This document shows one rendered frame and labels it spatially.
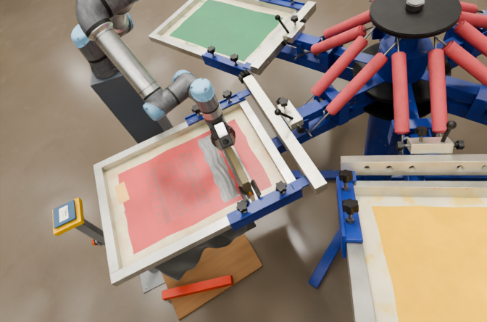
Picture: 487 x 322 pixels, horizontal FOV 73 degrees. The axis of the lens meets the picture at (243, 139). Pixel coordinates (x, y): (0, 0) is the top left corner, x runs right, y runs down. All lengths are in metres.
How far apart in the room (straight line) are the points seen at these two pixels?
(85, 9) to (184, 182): 0.75
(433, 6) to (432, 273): 0.96
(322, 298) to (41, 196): 2.39
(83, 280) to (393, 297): 2.23
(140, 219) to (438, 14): 1.39
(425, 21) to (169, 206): 1.21
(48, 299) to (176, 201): 1.61
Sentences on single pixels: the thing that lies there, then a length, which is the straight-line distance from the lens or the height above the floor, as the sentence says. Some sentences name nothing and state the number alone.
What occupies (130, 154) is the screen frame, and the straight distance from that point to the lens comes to 1.64.
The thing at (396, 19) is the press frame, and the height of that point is 1.32.
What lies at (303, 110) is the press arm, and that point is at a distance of 1.44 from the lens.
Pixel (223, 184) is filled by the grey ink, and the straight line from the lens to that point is 1.40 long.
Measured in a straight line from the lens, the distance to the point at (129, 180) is 1.60.
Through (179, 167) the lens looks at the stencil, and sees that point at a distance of 1.52.
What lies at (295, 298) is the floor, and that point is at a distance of 2.19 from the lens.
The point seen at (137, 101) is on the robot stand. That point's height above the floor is 1.02.
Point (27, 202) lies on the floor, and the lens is 3.39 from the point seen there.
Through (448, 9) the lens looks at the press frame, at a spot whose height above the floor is 1.32.
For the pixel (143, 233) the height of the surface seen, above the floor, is 0.96.
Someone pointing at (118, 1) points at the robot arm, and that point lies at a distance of 1.26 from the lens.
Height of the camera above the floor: 2.15
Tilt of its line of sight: 53 degrees down
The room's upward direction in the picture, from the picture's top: 20 degrees counter-clockwise
